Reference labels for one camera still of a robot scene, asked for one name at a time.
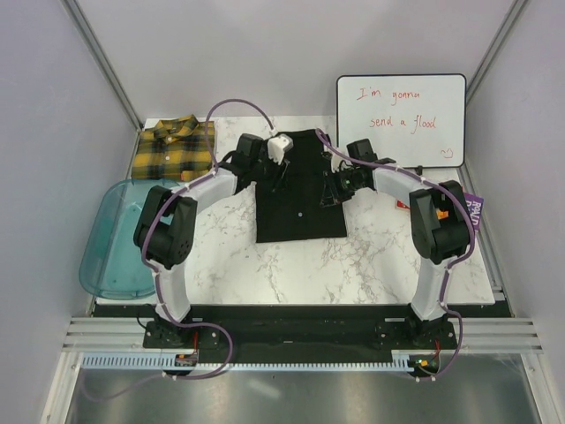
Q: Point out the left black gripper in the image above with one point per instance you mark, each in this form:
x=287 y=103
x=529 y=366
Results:
x=278 y=173

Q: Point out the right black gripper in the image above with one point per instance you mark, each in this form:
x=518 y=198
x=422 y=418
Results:
x=332 y=194

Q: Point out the black long sleeve shirt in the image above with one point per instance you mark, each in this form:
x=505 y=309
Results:
x=289 y=209

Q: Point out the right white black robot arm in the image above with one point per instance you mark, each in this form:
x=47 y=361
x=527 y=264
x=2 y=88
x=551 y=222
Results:
x=441 y=228

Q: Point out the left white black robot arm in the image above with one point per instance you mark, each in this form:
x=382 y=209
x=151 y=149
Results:
x=166 y=228

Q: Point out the yellow plaid folded shirt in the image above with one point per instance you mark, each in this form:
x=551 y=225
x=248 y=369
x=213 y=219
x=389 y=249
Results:
x=175 y=149

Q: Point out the white dry-erase board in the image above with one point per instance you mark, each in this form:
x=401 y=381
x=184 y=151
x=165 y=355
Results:
x=414 y=119

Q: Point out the Roald Dahl paperback book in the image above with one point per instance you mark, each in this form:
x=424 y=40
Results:
x=474 y=204

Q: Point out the teal transparent plastic bin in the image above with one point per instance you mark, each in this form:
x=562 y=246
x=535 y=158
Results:
x=111 y=266

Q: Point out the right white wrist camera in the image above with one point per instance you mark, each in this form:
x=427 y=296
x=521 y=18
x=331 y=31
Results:
x=338 y=164

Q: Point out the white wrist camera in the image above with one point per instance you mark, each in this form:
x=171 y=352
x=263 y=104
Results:
x=278 y=146
x=338 y=164

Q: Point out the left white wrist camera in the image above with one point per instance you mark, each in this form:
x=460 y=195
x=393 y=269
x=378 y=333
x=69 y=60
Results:
x=278 y=146

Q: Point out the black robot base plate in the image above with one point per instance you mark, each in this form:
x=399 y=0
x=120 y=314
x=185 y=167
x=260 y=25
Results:
x=302 y=333

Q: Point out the white slotted cable duct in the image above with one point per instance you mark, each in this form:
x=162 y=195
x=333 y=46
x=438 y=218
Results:
x=173 y=362

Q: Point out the left aluminium corner post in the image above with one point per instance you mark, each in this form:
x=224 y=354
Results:
x=98 y=54

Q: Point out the aluminium corner post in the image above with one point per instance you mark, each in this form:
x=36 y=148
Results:
x=505 y=30
x=98 y=54

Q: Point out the aluminium frame rail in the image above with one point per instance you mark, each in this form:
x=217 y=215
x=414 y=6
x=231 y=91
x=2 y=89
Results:
x=480 y=336

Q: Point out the right aluminium corner post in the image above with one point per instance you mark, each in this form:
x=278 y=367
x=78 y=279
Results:
x=505 y=30

